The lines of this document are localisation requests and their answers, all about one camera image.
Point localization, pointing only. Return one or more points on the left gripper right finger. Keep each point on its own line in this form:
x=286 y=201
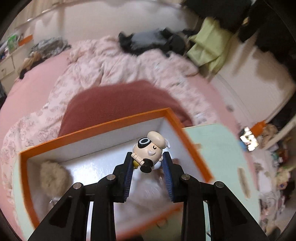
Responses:
x=172 y=174

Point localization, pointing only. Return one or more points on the cartoon dog figurine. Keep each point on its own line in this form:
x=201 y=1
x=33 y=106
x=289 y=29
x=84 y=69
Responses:
x=147 y=153

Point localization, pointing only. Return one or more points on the pink floral duvet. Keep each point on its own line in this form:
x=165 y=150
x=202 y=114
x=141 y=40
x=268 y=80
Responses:
x=95 y=63

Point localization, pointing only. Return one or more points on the dark red pillow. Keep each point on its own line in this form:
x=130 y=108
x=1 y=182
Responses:
x=107 y=103

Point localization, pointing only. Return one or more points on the light green hanging garment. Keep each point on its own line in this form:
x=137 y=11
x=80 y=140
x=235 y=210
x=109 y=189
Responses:
x=211 y=45

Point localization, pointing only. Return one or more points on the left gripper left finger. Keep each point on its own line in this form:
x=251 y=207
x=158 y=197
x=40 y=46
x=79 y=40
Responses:
x=123 y=179

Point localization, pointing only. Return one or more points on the white bedside drawer cabinet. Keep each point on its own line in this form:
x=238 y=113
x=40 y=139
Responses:
x=11 y=65

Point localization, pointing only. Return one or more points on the beige fluffy pompom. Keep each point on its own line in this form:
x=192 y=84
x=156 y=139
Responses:
x=54 y=179

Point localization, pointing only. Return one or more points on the orange storage box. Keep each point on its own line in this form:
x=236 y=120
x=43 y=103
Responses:
x=91 y=154

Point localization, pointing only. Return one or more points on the pink bed sheet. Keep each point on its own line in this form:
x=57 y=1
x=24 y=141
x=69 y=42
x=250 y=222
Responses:
x=31 y=93

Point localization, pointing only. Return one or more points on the orange bottle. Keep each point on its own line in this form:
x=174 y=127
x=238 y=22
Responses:
x=258 y=128

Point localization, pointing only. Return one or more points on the patterned clothes pile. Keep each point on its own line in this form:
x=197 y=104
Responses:
x=48 y=48

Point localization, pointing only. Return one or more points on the dark clothes pile on bed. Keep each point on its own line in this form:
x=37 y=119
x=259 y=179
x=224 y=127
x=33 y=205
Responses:
x=165 y=40

